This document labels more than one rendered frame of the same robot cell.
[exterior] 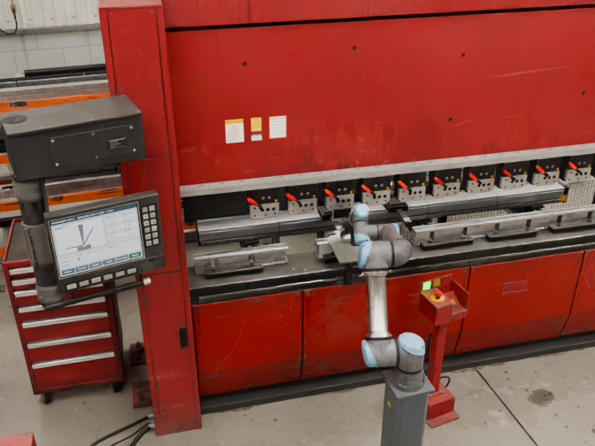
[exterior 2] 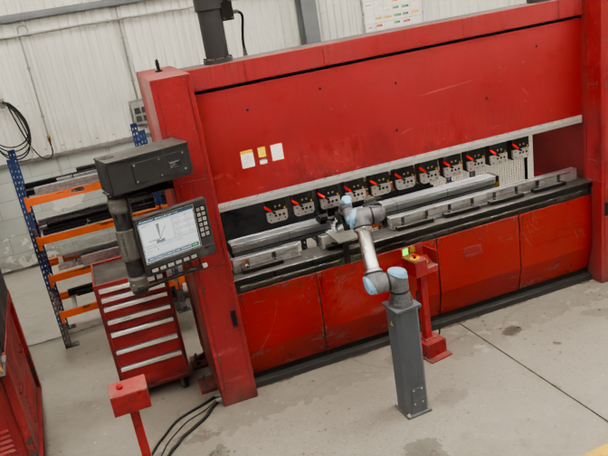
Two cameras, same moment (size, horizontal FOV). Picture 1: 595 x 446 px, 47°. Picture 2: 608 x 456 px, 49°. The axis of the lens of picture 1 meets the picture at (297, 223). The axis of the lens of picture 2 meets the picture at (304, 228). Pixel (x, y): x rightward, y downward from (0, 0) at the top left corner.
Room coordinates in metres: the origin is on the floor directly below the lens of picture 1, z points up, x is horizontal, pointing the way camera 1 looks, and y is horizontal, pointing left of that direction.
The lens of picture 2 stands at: (-1.31, 0.15, 2.68)
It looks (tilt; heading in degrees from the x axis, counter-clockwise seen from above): 20 degrees down; 358
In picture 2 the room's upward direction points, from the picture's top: 9 degrees counter-clockwise
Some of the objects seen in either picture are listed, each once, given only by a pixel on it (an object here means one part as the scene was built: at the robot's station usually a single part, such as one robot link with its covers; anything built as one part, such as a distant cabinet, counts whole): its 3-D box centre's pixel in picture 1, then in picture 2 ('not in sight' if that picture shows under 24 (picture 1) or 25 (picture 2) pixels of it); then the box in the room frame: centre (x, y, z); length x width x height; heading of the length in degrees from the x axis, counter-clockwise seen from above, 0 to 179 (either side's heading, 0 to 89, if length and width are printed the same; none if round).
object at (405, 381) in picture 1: (408, 372); (400, 296); (2.33, -0.49, 0.82); 0.15 x 0.15 x 0.10
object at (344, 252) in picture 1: (349, 248); (343, 234); (3.10, -0.27, 1.00); 0.26 x 0.18 x 0.01; 14
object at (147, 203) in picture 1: (105, 238); (173, 234); (2.47, 0.80, 1.42); 0.45 x 0.12 x 0.36; 118
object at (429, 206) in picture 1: (390, 211); (369, 213); (3.63, -0.55, 0.93); 2.30 x 0.14 x 0.10; 104
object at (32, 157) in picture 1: (85, 210); (156, 218); (2.53, 0.88, 1.53); 0.51 x 0.25 x 0.85; 118
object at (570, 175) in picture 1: (575, 165); (495, 153); (3.57, -1.57, 1.26); 0.15 x 0.09 x 0.17; 104
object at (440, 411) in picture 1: (434, 401); (431, 346); (2.95, -0.78, 0.06); 0.25 x 0.20 x 0.12; 25
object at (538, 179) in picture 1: (544, 168); (472, 158); (3.52, -1.38, 1.26); 0.15 x 0.09 x 0.17; 104
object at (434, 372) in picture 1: (436, 353); (423, 304); (2.98, -0.77, 0.39); 0.05 x 0.05 x 0.54; 25
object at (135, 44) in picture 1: (153, 214); (197, 235); (3.18, 0.75, 1.15); 0.85 x 0.25 x 2.30; 14
